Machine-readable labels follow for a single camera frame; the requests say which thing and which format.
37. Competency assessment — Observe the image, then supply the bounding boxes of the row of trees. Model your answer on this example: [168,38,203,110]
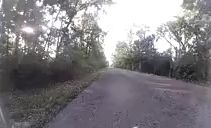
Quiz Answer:
[0,0,115,91]
[111,0,211,84]

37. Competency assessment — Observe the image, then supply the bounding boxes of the leaf-strewn grass verge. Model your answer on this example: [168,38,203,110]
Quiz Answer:
[0,70,104,128]

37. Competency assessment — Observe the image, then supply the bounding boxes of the grey asphalt road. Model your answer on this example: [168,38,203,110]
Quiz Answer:
[42,67,211,128]

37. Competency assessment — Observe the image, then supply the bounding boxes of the dark wall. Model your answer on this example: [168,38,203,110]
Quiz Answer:
[139,54,211,84]

